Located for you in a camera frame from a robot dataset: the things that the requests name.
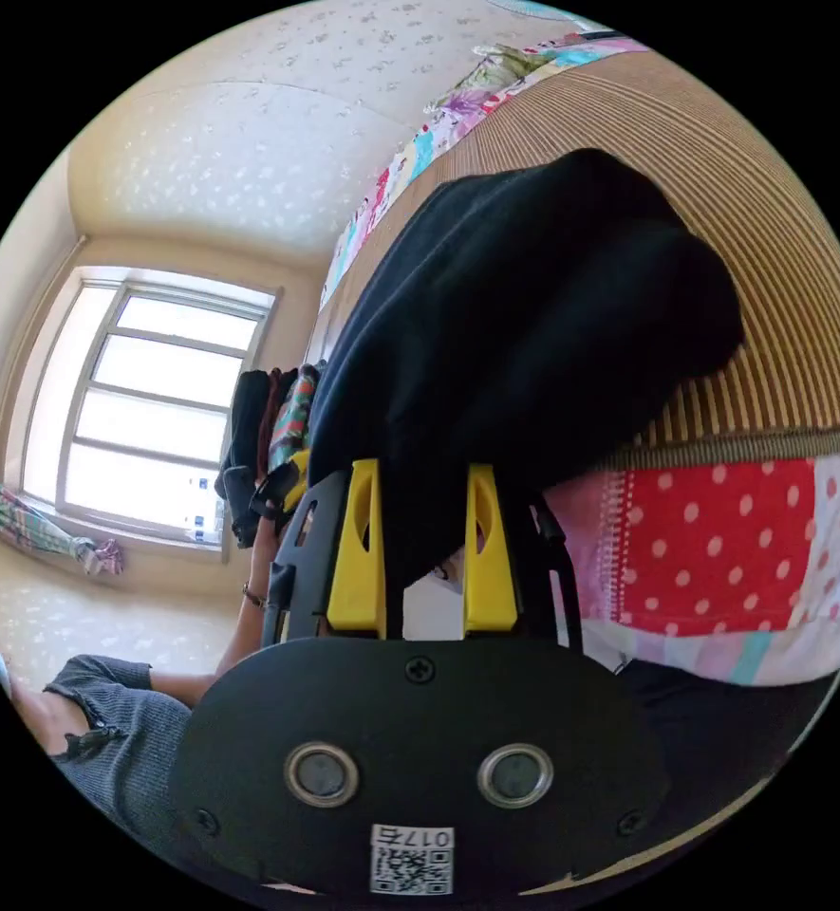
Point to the person's left hand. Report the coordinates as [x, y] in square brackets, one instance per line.
[266, 551]

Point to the pile of clothes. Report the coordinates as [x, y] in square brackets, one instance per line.
[286, 420]

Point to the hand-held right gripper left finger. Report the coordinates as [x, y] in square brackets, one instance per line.
[355, 569]

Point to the striped curtain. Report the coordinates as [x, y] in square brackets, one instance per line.
[49, 534]

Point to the black pants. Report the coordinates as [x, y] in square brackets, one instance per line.
[519, 320]

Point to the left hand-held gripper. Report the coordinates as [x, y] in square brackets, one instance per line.
[240, 502]

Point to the window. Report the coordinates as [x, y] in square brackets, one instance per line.
[156, 413]

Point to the person's left forearm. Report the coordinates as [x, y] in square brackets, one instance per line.
[231, 640]

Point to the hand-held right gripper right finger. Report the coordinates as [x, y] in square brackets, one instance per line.
[489, 583]

